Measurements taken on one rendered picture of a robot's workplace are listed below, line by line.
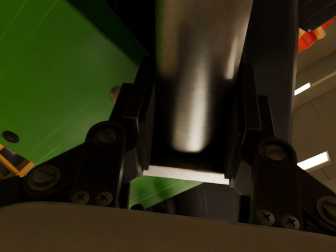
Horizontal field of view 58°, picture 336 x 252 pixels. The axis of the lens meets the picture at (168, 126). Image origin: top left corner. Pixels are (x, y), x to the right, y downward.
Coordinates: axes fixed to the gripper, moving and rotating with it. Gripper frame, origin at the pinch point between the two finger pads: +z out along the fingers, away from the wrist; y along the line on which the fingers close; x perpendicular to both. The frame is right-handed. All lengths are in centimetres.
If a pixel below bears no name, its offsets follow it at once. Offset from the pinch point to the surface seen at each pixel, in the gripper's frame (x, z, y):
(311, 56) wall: -447, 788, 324
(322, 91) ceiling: -417, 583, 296
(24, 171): -429, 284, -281
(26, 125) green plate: -4.3, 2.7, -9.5
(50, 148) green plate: -6.2, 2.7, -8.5
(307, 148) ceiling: -427, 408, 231
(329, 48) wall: -419, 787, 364
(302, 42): -150, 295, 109
